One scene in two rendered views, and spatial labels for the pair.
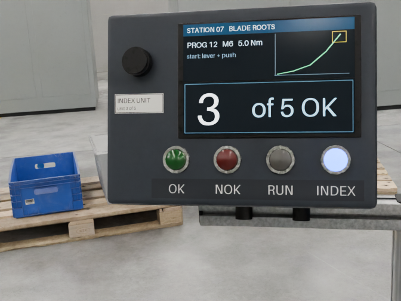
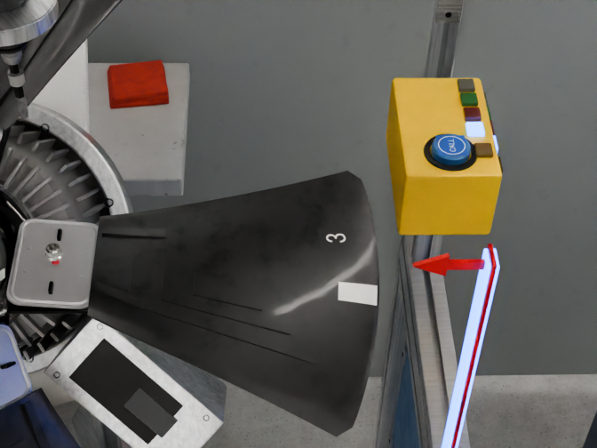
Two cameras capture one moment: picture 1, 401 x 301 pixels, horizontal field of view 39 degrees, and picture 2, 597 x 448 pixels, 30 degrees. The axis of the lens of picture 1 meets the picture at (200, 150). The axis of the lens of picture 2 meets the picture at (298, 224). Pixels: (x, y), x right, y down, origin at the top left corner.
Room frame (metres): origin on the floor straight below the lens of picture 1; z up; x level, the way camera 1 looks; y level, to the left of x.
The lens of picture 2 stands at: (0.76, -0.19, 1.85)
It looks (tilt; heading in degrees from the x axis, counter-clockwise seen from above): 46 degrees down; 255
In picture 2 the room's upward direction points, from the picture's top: 2 degrees clockwise
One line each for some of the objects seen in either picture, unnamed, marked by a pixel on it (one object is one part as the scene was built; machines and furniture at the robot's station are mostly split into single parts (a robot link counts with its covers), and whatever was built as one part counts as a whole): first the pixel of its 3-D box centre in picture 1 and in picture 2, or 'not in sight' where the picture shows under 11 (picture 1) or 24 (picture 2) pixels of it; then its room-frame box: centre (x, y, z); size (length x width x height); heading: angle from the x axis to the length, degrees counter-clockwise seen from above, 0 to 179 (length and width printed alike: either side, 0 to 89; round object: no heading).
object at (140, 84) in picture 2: not in sight; (137, 83); (0.66, -1.41, 0.87); 0.08 x 0.08 x 0.02; 86
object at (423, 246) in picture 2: not in sight; (429, 222); (0.38, -1.02, 0.92); 0.03 x 0.03 x 0.12; 78
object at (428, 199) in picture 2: not in sight; (440, 158); (0.38, -1.02, 1.02); 0.16 x 0.10 x 0.11; 78
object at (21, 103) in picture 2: not in sight; (18, 86); (0.79, -0.81, 1.37); 0.01 x 0.01 x 0.05
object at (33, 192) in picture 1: (46, 182); not in sight; (3.39, 0.97, 0.25); 0.60 x 0.41 x 0.22; 15
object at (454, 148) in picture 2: not in sight; (450, 150); (0.39, -0.98, 1.08); 0.04 x 0.04 x 0.02
